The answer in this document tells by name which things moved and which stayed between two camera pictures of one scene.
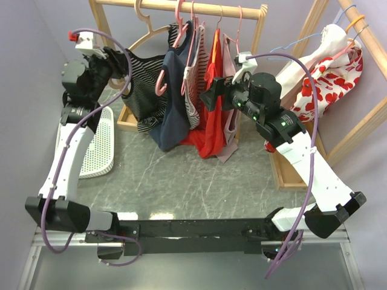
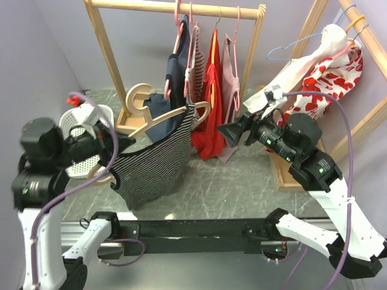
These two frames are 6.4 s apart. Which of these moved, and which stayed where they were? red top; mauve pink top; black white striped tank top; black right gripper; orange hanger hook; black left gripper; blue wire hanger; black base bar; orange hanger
Moved: black left gripper; black right gripper; black white striped tank top
Stayed: mauve pink top; blue wire hanger; red top; black base bar; orange hanger hook; orange hanger
